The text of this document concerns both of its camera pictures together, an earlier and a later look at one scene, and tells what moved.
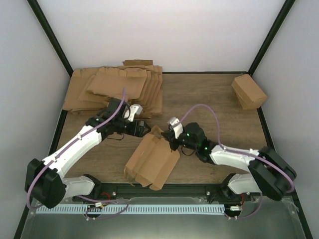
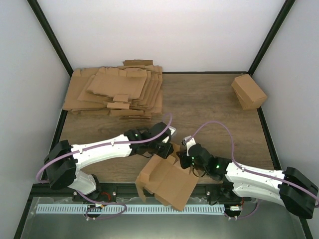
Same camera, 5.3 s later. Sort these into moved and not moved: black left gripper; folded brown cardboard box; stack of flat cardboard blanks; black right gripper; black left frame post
Moved: black left gripper; black right gripper
Not moved: stack of flat cardboard blanks; black left frame post; folded brown cardboard box
